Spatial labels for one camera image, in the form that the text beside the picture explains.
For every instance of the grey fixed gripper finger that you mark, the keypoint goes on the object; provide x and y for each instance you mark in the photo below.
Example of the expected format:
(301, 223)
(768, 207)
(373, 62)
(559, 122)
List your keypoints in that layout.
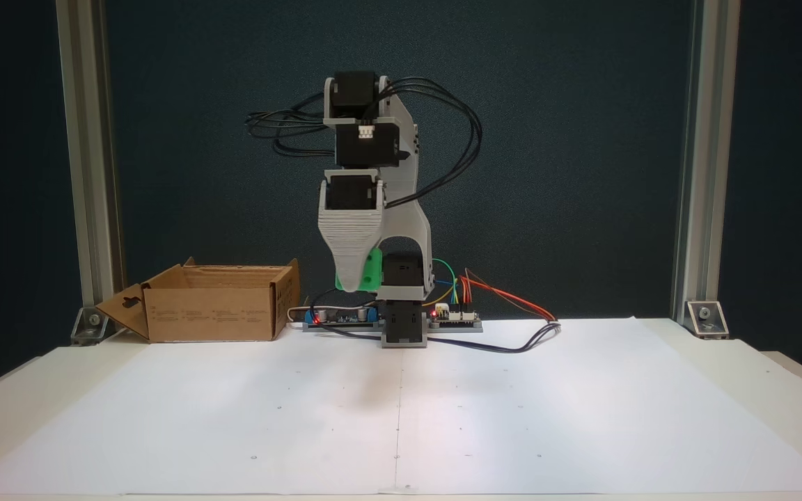
(351, 243)

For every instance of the green dice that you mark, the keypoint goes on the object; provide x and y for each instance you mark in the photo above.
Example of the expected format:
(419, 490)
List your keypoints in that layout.
(372, 271)

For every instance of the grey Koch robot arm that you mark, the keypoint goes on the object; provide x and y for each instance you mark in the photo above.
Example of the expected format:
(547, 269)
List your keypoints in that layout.
(404, 209)

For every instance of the blue circuit board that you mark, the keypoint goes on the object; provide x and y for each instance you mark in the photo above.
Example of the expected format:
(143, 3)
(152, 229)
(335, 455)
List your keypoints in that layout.
(342, 316)

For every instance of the white circuit board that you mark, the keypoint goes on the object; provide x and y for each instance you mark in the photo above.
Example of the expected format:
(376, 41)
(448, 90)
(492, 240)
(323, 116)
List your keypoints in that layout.
(460, 316)

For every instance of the open cardboard box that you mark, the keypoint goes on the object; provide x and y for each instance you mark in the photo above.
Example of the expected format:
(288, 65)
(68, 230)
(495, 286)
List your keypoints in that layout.
(209, 313)

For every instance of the aluminium frame post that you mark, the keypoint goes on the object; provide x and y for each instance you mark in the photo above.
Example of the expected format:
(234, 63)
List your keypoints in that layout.
(706, 153)
(88, 153)

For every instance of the metal corner bracket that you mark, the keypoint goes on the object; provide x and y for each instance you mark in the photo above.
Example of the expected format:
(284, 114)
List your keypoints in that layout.
(707, 319)
(90, 325)

